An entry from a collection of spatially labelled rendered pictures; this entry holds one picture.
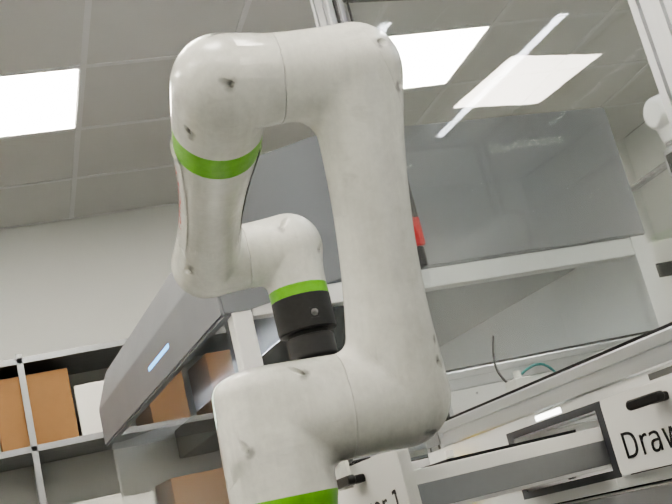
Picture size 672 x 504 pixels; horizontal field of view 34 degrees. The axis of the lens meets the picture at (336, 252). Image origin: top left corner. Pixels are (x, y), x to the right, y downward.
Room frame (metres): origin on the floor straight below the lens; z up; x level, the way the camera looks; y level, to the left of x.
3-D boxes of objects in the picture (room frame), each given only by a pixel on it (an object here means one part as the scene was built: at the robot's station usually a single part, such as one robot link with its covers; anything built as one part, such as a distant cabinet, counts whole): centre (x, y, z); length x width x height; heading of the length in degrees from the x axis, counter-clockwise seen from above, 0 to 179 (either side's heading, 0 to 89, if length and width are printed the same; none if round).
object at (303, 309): (1.66, 0.07, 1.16); 0.12 x 0.09 x 0.06; 23
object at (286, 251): (1.65, 0.08, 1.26); 0.13 x 0.11 x 0.14; 106
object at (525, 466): (1.72, -0.16, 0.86); 0.40 x 0.26 x 0.06; 113
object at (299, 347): (1.65, 0.07, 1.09); 0.08 x 0.07 x 0.09; 113
